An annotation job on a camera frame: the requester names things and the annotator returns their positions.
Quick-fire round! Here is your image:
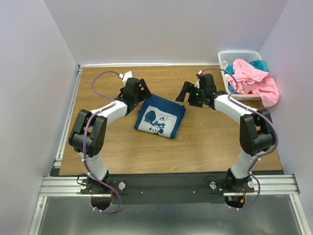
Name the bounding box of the aluminium frame rail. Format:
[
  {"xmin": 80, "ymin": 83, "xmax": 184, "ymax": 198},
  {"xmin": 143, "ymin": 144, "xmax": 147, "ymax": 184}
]
[{"xmin": 28, "ymin": 175, "xmax": 311, "ymax": 235}]

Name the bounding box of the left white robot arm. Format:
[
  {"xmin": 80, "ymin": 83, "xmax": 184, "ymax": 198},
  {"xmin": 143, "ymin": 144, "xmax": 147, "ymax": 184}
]
[{"xmin": 68, "ymin": 77, "xmax": 151, "ymax": 193}]

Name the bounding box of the teal t shirt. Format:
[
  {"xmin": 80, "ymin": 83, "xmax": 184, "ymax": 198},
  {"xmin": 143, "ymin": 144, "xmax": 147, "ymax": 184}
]
[{"xmin": 224, "ymin": 60, "xmax": 268, "ymax": 95}]

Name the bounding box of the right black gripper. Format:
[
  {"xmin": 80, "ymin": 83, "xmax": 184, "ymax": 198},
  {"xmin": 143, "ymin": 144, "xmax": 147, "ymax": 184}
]
[{"xmin": 175, "ymin": 82, "xmax": 205, "ymax": 109}]

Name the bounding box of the white plastic laundry basket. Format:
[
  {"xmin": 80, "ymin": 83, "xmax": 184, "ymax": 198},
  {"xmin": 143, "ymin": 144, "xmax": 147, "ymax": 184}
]
[{"xmin": 217, "ymin": 50, "xmax": 265, "ymax": 101}]

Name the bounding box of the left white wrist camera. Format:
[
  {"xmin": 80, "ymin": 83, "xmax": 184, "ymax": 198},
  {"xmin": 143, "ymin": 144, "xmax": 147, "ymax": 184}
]
[{"xmin": 122, "ymin": 70, "xmax": 134, "ymax": 84}]

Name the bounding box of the pink t shirt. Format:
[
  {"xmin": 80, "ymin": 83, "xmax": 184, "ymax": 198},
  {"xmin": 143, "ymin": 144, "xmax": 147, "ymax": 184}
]
[{"xmin": 226, "ymin": 59, "xmax": 280, "ymax": 108}]

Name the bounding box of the dark blue t shirt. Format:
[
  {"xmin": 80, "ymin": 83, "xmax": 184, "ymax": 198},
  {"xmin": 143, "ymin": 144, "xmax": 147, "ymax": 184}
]
[{"xmin": 134, "ymin": 94, "xmax": 186, "ymax": 139}]

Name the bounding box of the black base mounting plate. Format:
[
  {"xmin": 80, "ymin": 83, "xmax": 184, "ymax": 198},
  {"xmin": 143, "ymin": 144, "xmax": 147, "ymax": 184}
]
[{"xmin": 76, "ymin": 172, "xmax": 255, "ymax": 206}]

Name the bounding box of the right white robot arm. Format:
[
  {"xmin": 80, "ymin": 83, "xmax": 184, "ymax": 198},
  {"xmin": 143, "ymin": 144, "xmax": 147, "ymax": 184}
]
[{"xmin": 176, "ymin": 74, "xmax": 278, "ymax": 192}]

